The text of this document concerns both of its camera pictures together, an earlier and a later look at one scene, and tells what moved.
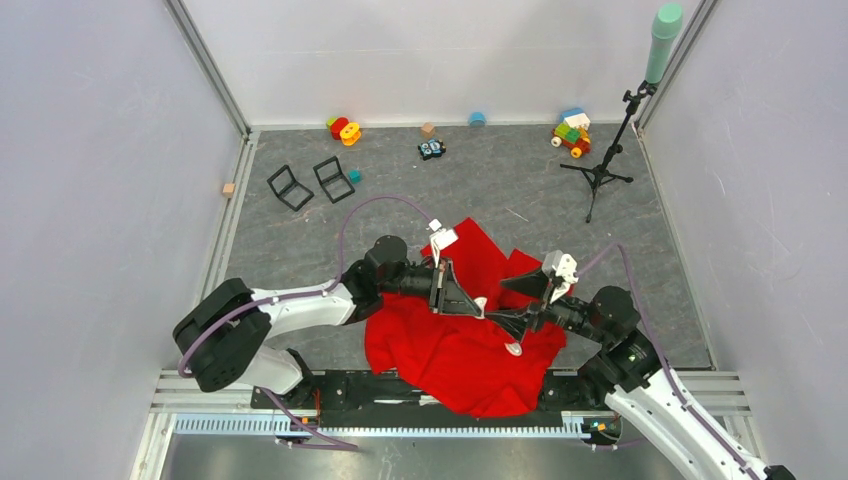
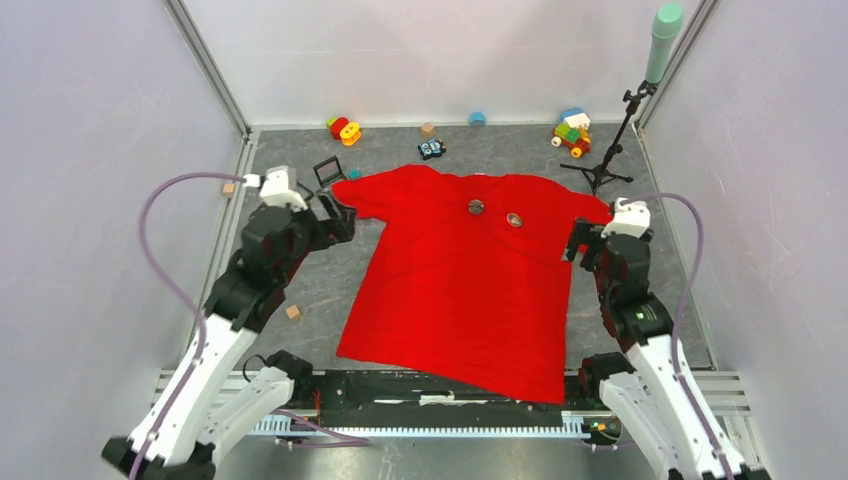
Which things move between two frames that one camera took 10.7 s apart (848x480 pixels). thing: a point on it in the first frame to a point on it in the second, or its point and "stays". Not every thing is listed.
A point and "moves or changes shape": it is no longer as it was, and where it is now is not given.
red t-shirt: x=460 y=360 moves or changes shape
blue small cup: x=477 y=119 stays
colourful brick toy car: x=572 y=132 stays
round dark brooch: x=481 y=302 to x=476 y=207
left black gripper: x=446 y=295 to x=340 y=227
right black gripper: x=517 y=320 to x=587 y=234
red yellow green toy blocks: x=341 y=129 stays
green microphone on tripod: x=665 y=25 stays
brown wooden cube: x=427 y=130 stays
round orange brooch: x=514 y=348 to x=514 y=220
